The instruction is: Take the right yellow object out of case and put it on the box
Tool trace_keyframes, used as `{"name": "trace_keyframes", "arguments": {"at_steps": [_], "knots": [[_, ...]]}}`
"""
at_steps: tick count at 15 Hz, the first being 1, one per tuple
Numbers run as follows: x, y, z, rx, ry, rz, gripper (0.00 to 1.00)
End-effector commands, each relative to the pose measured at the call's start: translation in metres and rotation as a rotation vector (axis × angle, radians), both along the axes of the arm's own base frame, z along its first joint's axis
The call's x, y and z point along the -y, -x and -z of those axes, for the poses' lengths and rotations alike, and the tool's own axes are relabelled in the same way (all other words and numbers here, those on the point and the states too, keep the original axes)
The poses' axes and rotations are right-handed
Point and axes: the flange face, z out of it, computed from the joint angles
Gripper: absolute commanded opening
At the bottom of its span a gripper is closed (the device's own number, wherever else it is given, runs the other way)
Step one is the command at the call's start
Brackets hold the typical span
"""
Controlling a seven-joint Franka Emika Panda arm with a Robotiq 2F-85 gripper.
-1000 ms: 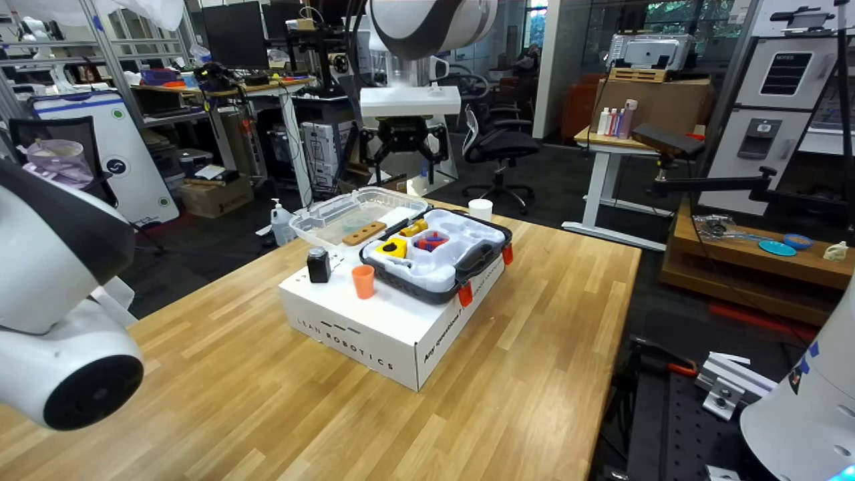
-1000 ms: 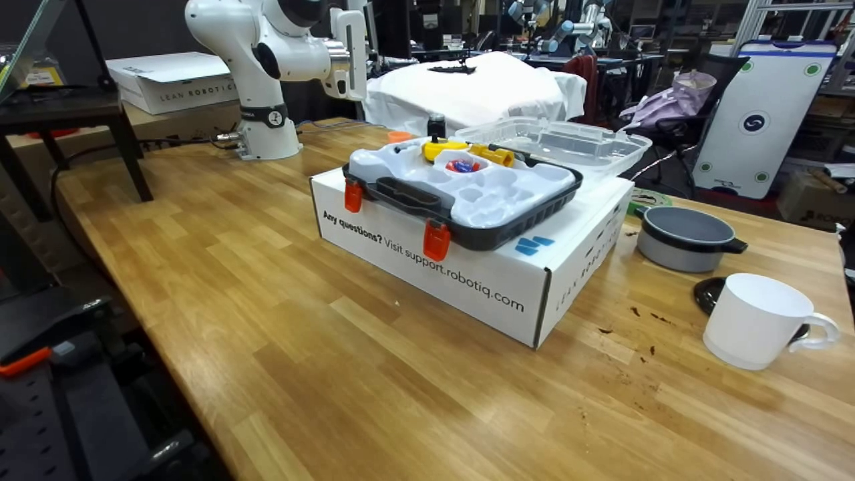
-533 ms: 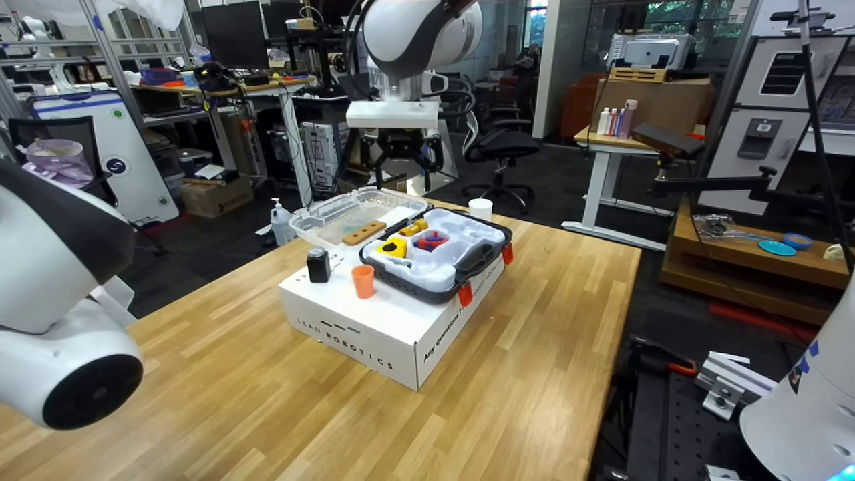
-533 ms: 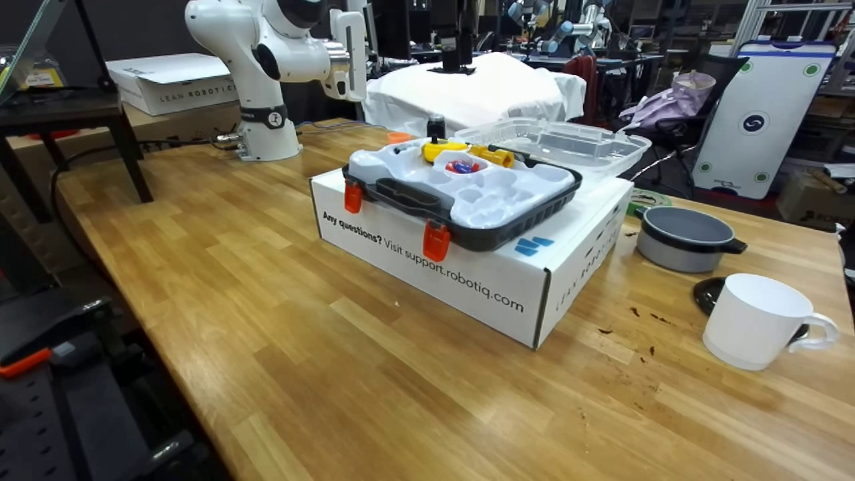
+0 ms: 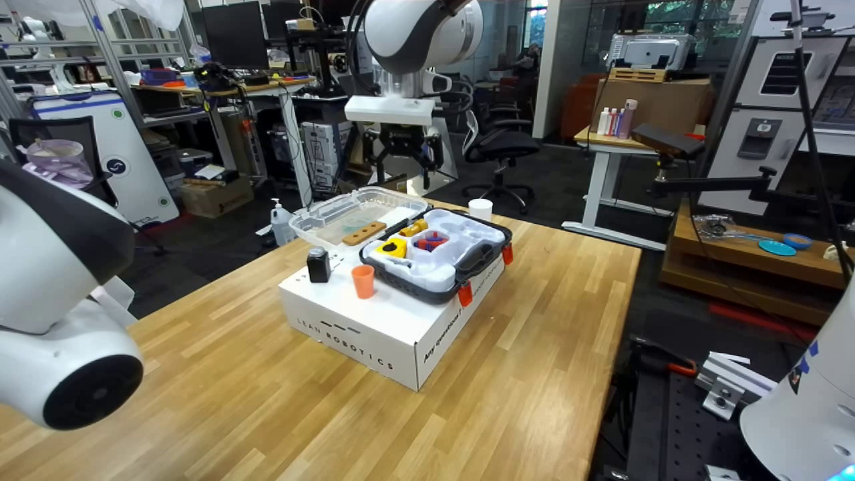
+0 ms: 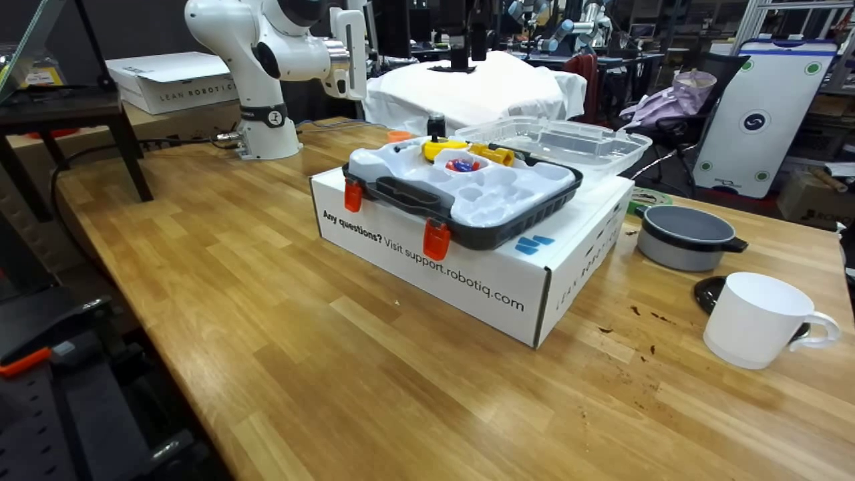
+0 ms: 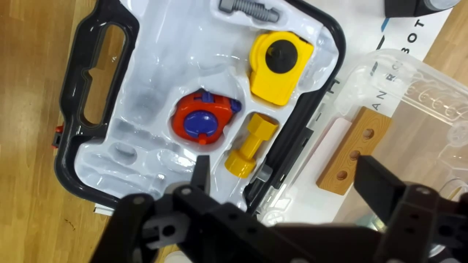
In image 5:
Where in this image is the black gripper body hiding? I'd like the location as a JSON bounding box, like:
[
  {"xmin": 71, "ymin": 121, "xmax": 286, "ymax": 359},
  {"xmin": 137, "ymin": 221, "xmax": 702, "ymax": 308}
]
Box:
[{"xmin": 377, "ymin": 121, "xmax": 440, "ymax": 165}]

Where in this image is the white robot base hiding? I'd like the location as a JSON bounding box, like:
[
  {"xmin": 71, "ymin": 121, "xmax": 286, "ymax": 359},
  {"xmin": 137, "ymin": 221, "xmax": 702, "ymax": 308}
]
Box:
[{"xmin": 737, "ymin": 275, "xmax": 855, "ymax": 481}]

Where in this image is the clear plastic case lid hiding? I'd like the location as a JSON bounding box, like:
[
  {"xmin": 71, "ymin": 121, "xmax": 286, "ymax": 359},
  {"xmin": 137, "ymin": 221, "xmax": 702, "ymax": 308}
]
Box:
[{"xmin": 288, "ymin": 184, "xmax": 433, "ymax": 252}]

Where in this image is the black cylindrical object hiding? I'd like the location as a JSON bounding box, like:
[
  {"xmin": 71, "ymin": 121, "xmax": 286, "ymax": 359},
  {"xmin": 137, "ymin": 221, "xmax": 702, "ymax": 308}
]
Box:
[{"xmin": 305, "ymin": 245, "xmax": 335, "ymax": 287}]

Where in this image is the white cardboard box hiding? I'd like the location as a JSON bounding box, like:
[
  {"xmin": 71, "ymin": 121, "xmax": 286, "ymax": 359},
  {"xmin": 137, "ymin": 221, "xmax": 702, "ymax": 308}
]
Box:
[{"xmin": 278, "ymin": 225, "xmax": 508, "ymax": 395}]

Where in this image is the low brown cardboard box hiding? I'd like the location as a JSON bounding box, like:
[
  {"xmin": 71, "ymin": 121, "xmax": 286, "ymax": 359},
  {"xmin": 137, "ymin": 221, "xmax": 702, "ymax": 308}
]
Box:
[{"xmin": 177, "ymin": 173, "xmax": 256, "ymax": 221}]

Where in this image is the large brown cardboard box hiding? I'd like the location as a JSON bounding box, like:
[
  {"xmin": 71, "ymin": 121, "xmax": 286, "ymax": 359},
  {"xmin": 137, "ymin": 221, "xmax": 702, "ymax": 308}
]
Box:
[{"xmin": 587, "ymin": 76, "xmax": 718, "ymax": 141}]

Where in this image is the grey computer tower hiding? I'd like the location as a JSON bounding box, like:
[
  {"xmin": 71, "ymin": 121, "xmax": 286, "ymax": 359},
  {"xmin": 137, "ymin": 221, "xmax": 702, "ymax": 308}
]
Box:
[{"xmin": 298, "ymin": 117, "xmax": 344, "ymax": 195}]

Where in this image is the black office chair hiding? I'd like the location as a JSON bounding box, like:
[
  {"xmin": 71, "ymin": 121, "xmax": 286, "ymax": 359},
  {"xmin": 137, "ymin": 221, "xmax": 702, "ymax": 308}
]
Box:
[{"xmin": 463, "ymin": 122, "xmax": 544, "ymax": 212}]

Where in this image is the yellow toy cylinder piece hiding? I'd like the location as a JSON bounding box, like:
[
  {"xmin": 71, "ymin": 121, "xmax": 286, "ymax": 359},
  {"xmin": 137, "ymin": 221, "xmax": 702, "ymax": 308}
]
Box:
[{"xmin": 395, "ymin": 217, "xmax": 433, "ymax": 240}]

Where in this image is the small wooden block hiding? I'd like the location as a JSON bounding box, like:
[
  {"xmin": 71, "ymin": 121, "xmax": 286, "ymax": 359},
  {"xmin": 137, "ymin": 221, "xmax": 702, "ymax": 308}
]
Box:
[{"xmin": 343, "ymin": 221, "xmax": 389, "ymax": 248}]

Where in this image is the white paper cup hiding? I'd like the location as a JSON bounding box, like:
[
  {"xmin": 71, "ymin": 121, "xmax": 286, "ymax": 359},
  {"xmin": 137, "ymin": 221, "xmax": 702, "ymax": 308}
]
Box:
[{"xmin": 465, "ymin": 195, "xmax": 498, "ymax": 221}]

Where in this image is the red blue toy piece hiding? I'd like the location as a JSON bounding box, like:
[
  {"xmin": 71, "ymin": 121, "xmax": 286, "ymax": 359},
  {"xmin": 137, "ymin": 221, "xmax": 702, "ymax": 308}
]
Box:
[{"xmin": 412, "ymin": 228, "xmax": 452, "ymax": 253}]

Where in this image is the clear plastic container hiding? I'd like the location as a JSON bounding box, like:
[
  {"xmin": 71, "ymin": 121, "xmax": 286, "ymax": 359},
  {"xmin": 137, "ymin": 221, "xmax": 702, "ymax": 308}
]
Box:
[{"xmin": 359, "ymin": 209, "xmax": 516, "ymax": 308}]

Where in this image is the clear sanitizer pump bottle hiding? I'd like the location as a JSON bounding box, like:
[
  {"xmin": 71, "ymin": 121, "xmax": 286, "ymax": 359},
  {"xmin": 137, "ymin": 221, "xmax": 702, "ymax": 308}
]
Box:
[{"xmin": 268, "ymin": 195, "xmax": 296, "ymax": 248}]

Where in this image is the small orange cup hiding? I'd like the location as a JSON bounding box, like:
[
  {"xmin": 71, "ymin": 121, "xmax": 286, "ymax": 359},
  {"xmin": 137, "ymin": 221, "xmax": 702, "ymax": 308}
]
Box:
[{"xmin": 349, "ymin": 263, "xmax": 379, "ymax": 302}]

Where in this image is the white standing desk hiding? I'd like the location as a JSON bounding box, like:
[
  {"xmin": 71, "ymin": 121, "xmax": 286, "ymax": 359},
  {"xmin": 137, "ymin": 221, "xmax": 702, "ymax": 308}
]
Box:
[{"xmin": 558, "ymin": 126, "xmax": 711, "ymax": 253}]

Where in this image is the small purple bottle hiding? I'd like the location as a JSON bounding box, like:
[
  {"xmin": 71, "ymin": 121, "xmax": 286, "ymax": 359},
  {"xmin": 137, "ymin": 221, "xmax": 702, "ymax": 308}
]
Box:
[{"xmin": 615, "ymin": 97, "xmax": 642, "ymax": 141}]

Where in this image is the black computer monitor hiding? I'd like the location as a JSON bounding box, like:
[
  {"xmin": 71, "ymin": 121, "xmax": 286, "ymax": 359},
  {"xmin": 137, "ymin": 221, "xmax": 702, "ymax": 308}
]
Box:
[{"xmin": 197, "ymin": 0, "xmax": 270, "ymax": 76}]

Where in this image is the grey printer device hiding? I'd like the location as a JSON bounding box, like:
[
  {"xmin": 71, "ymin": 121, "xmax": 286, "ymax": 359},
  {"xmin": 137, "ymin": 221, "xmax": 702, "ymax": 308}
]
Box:
[{"xmin": 603, "ymin": 32, "xmax": 697, "ymax": 76}]

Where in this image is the white cabinet with blue logo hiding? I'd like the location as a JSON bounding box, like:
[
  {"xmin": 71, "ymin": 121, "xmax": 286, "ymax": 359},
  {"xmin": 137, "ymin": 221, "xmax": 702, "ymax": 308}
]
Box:
[{"xmin": 29, "ymin": 92, "xmax": 181, "ymax": 228}]

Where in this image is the clear plastic bag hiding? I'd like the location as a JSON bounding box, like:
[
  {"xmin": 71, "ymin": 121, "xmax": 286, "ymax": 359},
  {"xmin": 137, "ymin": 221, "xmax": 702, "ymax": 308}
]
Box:
[{"xmin": 691, "ymin": 212, "xmax": 743, "ymax": 245}]

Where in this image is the grey metal shelving rack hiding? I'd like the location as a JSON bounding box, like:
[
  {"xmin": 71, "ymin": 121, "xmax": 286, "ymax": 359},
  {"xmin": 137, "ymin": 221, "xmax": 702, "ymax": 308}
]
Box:
[{"xmin": 0, "ymin": 0, "xmax": 217, "ymax": 128}]

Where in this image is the translucent plastic tub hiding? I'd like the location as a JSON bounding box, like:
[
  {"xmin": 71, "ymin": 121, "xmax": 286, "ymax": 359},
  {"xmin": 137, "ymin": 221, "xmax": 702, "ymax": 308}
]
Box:
[{"xmin": 21, "ymin": 137, "xmax": 90, "ymax": 189}]

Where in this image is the white machine with grey panel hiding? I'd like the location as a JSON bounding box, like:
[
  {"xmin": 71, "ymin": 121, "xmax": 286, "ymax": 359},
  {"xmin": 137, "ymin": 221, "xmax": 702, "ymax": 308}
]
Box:
[{"xmin": 697, "ymin": 105, "xmax": 810, "ymax": 219}]

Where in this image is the low wooden platform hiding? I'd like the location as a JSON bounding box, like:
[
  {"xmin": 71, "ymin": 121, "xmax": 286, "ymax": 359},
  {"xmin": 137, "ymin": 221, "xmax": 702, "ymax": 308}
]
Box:
[{"xmin": 657, "ymin": 205, "xmax": 852, "ymax": 330}]

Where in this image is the blue flat disc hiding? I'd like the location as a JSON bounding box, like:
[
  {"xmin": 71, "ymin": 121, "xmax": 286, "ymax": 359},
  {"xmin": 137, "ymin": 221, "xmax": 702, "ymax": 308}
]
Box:
[{"xmin": 755, "ymin": 235, "xmax": 798, "ymax": 263}]

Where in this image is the white machine with black screen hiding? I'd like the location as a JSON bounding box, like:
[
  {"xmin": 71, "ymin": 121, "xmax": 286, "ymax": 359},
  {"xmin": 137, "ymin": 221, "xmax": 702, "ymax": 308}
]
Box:
[{"xmin": 730, "ymin": 32, "xmax": 849, "ymax": 116}]

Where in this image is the black perforated breadboard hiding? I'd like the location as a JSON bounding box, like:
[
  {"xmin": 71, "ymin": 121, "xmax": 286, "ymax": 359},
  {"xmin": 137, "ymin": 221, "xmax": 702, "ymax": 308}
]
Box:
[{"xmin": 590, "ymin": 342, "xmax": 769, "ymax": 481}]

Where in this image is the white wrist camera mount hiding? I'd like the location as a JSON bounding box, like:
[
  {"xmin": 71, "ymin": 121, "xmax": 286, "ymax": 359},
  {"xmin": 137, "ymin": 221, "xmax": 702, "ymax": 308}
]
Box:
[{"xmin": 343, "ymin": 93, "xmax": 440, "ymax": 128}]

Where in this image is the red handled tool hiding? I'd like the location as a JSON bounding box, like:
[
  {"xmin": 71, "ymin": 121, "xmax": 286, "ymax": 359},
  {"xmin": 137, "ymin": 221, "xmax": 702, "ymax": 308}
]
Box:
[{"xmin": 636, "ymin": 342, "xmax": 702, "ymax": 383}]

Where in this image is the silver metal bracket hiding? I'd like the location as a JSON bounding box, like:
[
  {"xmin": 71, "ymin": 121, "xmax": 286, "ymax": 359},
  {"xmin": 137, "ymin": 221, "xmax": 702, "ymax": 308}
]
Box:
[{"xmin": 691, "ymin": 348, "xmax": 779, "ymax": 422}]

